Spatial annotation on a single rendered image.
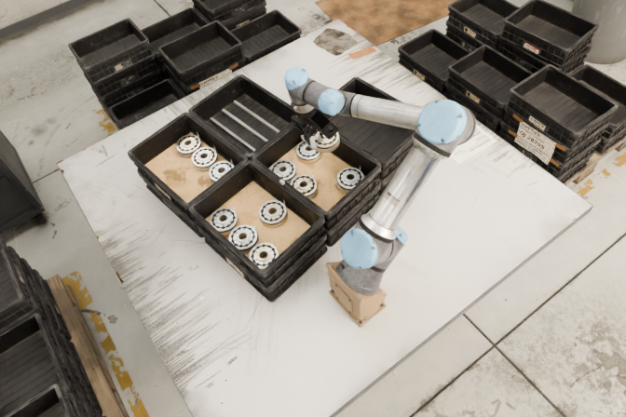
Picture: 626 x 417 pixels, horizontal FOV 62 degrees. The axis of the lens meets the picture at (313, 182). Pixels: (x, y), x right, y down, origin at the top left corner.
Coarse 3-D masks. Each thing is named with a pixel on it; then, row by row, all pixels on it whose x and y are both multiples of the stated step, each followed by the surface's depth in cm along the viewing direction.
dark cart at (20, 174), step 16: (0, 144) 281; (0, 160) 256; (16, 160) 300; (0, 176) 264; (16, 176) 268; (0, 192) 269; (16, 192) 275; (32, 192) 287; (0, 208) 276; (16, 208) 281; (32, 208) 288; (0, 224) 282; (16, 224) 286
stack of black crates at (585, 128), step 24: (552, 72) 262; (528, 96) 264; (552, 96) 263; (576, 96) 258; (600, 96) 246; (504, 120) 270; (528, 120) 254; (552, 120) 240; (576, 120) 252; (600, 120) 238; (576, 144) 243; (552, 168) 257; (576, 168) 269
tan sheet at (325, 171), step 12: (288, 156) 208; (324, 156) 206; (300, 168) 204; (312, 168) 203; (324, 168) 202; (336, 168) 202; (324, 180) 199; (324, 192) 196; (336, 192) 195; (324, 204) 192
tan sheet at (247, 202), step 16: (240, 192) 199; (256, 192) 198; (240, 208) 194; (256, 208) 194; (288, 208) 192; (240, 224) 190; (256, 224) 189; (288, 224) 188; (304, 224) 187; (272, 240) 184; (288, 240) 184
